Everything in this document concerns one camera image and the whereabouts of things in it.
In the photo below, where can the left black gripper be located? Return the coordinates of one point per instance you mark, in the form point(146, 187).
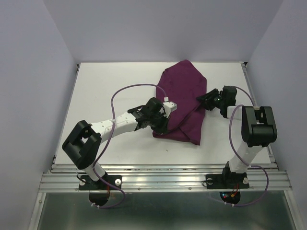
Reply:
point(163, 129)

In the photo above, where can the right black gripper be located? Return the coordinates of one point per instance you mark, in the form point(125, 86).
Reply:
point(205, 98)

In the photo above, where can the purple surgical drape cloth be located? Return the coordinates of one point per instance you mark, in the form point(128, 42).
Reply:
point(183, 83)

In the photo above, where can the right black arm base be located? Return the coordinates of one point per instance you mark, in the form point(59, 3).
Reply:
point(226, 180)

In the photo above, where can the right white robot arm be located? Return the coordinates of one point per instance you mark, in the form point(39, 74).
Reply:
point(258, 131)

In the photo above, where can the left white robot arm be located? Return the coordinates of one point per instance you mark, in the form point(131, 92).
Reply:
point(83, 142)

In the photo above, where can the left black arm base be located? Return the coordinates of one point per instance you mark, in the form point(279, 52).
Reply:
point(87, 184)

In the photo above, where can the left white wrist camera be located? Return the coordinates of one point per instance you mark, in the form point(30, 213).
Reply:
point(169, 106)

